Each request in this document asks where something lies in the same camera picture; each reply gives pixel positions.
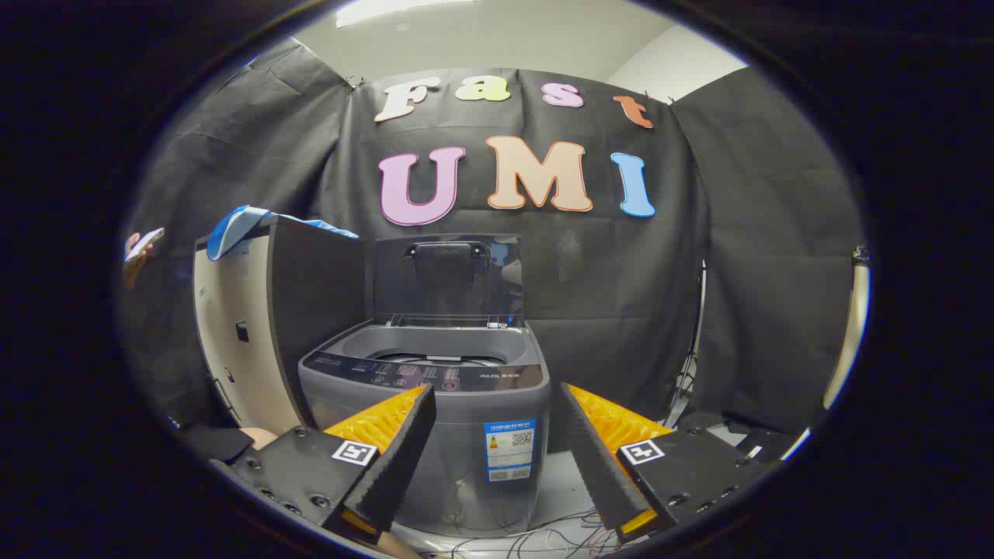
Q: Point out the black and beige cabinet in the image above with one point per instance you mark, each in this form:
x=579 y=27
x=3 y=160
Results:
x=318 y=295

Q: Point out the light blue shirt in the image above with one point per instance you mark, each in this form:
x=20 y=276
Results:
x=233 y=225

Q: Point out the grey washing machine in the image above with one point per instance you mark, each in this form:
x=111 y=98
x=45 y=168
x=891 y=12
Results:
x=466 y=435

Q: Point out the dark washing machine lid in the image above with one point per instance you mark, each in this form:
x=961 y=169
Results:
x=450 y=287

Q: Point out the white smartphone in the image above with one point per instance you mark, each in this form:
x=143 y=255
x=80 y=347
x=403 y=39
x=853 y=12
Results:
x=147 y=242

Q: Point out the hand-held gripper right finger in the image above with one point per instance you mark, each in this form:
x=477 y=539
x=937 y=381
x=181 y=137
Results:
x=594 y=466

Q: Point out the black light stand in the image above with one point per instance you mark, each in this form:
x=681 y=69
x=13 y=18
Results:
x=693 y=365

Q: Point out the black backdrop cloth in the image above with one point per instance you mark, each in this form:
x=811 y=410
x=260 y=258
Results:
x=606 y=264

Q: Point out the beige upright post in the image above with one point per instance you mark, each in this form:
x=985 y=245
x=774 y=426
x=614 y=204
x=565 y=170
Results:
x=853 y=326

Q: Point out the person's leg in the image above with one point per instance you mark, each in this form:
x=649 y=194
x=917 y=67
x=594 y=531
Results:
x=260 y=439

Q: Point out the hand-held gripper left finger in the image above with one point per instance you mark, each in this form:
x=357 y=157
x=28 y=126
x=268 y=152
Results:
x=400 y=466

